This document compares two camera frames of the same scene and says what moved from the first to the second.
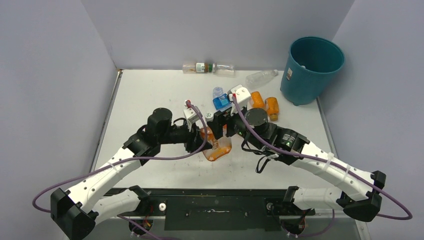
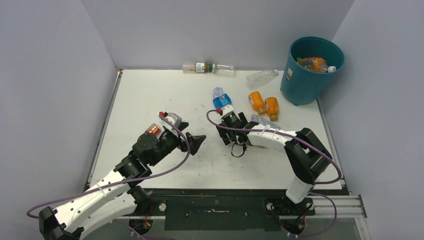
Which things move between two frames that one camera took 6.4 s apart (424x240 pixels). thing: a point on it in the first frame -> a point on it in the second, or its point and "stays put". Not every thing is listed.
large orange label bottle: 220,147 -> 315,64
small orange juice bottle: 256,101 stays put
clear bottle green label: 199,67 stays put
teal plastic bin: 311,62 stays put
